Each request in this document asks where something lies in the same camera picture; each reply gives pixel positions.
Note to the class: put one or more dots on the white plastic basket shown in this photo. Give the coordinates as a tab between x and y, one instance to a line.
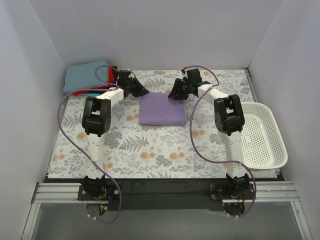
262	145

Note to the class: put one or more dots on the folded teal t shirt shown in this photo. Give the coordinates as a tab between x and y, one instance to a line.
92	94

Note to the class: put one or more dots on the folded grey-blue t shirt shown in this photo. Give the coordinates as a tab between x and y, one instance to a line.
82	76

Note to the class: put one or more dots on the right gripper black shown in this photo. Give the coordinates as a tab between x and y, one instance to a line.
182	87

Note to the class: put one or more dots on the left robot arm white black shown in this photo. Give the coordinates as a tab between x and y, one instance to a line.
96	121

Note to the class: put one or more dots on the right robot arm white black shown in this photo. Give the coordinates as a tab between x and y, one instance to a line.
229	120

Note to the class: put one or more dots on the aluminium frame rail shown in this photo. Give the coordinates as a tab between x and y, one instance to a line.
274	213

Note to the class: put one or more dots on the purple t shirt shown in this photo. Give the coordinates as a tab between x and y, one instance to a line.
157	109

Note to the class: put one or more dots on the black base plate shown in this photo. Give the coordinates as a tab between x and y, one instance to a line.
165	194

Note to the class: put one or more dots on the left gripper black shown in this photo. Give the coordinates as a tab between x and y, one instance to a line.
135	85

